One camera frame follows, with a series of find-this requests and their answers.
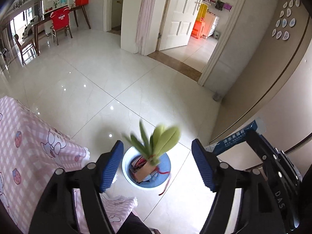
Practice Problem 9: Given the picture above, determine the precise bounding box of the green plush plant toy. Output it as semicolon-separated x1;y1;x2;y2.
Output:
123;121;181;190

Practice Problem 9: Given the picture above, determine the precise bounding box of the blue white plastic bag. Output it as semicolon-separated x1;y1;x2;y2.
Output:
204;117;265;155

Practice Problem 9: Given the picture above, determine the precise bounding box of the blue trash bin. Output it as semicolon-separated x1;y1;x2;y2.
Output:
122;147;171;190

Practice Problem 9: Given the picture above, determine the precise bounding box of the pink checkered tablecloth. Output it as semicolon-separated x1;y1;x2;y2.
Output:
0;95;139;234

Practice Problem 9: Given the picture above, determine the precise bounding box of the orange plastic stool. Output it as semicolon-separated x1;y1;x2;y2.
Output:
191;21;205;39

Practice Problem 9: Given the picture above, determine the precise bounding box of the wooden chair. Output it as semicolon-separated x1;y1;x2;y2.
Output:
14;34;38;65

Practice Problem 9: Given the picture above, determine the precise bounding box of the chair with red shirt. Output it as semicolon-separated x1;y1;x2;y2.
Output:
50;6;73;45

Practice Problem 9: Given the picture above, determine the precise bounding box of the white door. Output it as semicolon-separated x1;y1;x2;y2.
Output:
157;0;202;51

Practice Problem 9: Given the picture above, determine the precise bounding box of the wooden dining table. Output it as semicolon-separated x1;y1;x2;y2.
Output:
32;5;91;56

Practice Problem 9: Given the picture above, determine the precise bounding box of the pink curtain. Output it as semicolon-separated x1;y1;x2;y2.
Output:
136;0;155;54

